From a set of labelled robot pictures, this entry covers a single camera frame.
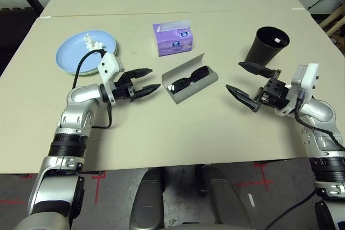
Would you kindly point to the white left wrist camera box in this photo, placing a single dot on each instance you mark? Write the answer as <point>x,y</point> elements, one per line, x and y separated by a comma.
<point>109,64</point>

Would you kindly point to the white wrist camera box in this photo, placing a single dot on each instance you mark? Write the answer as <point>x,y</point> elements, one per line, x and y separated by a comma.
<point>109,64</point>
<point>310,76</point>

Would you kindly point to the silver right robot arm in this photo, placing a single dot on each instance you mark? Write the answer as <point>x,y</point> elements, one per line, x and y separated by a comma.
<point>320,111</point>

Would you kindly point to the grey robot right leg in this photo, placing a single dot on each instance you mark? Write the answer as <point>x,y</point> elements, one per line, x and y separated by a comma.
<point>223,200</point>

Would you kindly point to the grey robot left leg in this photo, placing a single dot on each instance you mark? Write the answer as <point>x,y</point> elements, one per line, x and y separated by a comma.
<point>147,203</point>

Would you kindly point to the purple tissue pack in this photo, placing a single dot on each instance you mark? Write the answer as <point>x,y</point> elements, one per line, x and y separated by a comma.
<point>175,44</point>

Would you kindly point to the black sunglasses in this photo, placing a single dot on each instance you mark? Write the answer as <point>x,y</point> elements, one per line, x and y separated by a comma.
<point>200,73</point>

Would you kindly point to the grey robot leg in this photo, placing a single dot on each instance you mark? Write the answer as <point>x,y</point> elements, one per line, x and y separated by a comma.
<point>223,200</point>
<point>147,203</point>

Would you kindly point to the black plastic cup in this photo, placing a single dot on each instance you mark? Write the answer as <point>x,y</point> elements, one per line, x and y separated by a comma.
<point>261,52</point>

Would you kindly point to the wooden chair frame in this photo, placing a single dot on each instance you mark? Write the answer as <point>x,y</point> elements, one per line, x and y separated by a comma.
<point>334,20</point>

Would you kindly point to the black foam floor mat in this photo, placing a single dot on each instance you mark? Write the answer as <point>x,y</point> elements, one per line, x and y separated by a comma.
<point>13,30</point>

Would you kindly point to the white tissue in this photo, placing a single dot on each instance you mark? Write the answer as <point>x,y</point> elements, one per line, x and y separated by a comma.
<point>91,42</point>

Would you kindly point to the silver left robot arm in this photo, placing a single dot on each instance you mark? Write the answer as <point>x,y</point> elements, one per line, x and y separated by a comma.
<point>81,98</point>

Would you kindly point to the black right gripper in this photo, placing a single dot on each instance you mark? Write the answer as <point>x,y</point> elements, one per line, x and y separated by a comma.
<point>275,92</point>

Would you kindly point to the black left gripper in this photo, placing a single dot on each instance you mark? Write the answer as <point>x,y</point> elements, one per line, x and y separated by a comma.
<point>124,88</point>

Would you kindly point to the grey glasses case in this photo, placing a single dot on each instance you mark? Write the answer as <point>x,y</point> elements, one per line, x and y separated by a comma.
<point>186,65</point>

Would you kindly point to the green plastic plate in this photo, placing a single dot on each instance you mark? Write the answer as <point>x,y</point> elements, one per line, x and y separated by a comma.
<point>117,51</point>

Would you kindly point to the blue plastic plate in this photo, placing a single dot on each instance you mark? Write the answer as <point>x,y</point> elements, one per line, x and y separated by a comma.
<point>70,57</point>

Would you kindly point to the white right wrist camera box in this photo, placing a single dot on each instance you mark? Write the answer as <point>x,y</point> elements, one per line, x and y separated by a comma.
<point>310,76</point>

